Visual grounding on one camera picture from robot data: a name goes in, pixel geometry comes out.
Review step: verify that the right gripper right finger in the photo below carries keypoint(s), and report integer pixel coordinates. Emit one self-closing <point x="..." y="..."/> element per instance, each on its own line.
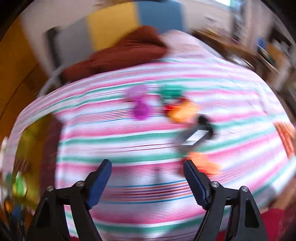
<point x="211" y="196"/>

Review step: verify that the black rolled mat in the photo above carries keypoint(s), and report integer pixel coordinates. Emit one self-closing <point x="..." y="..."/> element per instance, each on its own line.
<point x="50" y="36"/>

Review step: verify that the orange red block toy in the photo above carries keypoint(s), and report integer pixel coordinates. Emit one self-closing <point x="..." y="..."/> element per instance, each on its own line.
<point x="202" y="163"/>

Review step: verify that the striped pink green bedspread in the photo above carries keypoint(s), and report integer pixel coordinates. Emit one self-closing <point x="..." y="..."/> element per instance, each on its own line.
<point x="147" y="196"/>

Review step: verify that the wooden desk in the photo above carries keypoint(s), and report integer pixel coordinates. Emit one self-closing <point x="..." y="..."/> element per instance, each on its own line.
<point x="269" y="62"/>

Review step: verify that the yellow orange ribbed toy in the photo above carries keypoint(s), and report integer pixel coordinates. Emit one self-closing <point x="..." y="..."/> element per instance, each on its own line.
<point x="184" y="112"/>

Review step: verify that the magenta perforated dome toy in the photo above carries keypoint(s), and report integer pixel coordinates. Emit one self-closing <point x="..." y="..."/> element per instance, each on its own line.
<point x="141" y="111"/>

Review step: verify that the lilac oval soap box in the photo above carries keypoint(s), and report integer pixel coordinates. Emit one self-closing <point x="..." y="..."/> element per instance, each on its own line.
<point x="136" y="93"/>

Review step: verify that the black clear disc spindle case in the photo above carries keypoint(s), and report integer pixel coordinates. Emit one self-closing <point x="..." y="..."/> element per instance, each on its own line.
<point x="195" y="135"/>

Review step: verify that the dark red quilted blanket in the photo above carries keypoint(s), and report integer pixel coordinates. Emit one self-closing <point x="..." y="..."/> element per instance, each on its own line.
<point x="138" y="47"/>

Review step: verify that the teal flanged cylinder toy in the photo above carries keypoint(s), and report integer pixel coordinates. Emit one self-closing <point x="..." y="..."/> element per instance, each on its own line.
<point x="169" y="92"/>

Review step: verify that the grey yellow blue headboard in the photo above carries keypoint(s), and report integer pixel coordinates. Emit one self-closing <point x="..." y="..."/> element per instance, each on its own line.
<point x="103" y="28"/>

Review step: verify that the red cylinder toy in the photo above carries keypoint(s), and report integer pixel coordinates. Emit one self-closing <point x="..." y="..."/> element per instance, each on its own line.
<point x="173" y="104"/>

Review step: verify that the gold metal tray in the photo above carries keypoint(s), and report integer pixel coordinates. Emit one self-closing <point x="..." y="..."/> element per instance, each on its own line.
<point x="36" y="157"/>

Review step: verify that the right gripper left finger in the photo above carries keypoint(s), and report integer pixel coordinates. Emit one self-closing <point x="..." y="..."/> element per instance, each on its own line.
<point x="86" y="194"/>

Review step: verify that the green round valve toy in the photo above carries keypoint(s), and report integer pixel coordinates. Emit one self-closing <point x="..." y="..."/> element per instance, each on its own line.
<point x="19" y="187"/>

